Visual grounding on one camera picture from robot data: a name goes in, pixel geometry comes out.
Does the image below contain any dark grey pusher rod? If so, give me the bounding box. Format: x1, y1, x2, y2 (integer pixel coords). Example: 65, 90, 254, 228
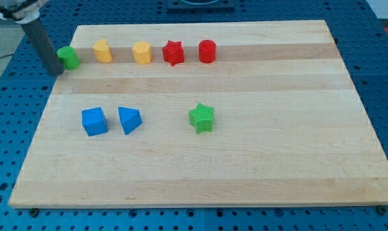
21, 19, 65, 77

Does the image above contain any yellow heart block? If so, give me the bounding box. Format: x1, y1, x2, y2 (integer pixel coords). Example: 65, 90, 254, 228
92, 39, 113, 63

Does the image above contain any blue triangle block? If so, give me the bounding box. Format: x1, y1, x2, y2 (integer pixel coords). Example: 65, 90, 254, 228
118, 107, 142, 135

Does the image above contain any wooden board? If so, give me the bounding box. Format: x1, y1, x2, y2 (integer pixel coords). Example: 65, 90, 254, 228
9, 20, 388, 209

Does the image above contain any red star block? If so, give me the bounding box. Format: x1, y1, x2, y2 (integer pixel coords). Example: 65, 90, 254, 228
162, 40, 185, 66

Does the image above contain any red cylinder block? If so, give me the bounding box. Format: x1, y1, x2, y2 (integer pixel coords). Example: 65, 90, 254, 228
198, 40, 216, 64

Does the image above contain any yellow hexagon block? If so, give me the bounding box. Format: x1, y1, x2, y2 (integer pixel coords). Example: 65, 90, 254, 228
132, 41, 153, 65

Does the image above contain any blue cube block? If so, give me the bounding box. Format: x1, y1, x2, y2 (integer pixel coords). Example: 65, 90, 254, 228
81, 107, 108, 136

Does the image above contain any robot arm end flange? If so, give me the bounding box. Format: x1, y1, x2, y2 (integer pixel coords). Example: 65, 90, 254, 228
0, 0, 49, 24

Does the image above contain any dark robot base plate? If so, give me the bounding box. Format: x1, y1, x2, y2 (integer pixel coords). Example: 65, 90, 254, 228
165, 0, 237, 10

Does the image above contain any green star block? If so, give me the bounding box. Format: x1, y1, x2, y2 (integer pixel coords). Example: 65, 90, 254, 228
189, 103, 214, 134

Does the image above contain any green cylinder block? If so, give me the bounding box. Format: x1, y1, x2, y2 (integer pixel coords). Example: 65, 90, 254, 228
57, 46, 80, 70

